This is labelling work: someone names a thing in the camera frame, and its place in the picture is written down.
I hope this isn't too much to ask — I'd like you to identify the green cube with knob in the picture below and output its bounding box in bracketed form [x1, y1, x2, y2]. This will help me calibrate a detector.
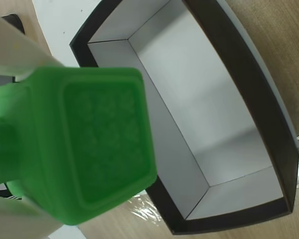
[0, 66, 158, 226]

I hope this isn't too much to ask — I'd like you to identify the dark cardboard box white inside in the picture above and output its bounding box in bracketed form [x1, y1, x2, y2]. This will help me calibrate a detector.
[69, 0, 299, 236]

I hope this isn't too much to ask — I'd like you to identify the black round stand base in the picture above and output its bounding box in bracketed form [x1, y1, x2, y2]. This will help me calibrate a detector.
[1, 14, 24, 32]

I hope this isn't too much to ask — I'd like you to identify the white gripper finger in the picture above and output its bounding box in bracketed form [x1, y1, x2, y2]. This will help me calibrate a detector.
[0, 195, 64, 239]
[0, 11, 65, 78]

